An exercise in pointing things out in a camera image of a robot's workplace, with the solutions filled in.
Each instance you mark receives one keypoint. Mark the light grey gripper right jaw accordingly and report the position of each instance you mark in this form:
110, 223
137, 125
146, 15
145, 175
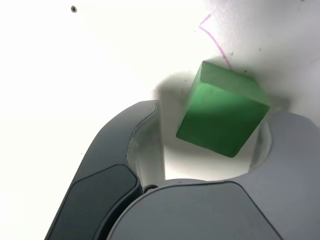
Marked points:
237, 207

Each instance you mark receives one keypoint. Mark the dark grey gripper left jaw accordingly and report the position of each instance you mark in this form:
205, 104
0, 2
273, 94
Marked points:
100, 162

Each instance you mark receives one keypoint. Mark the green cube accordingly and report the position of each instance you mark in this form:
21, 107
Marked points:
220, 117

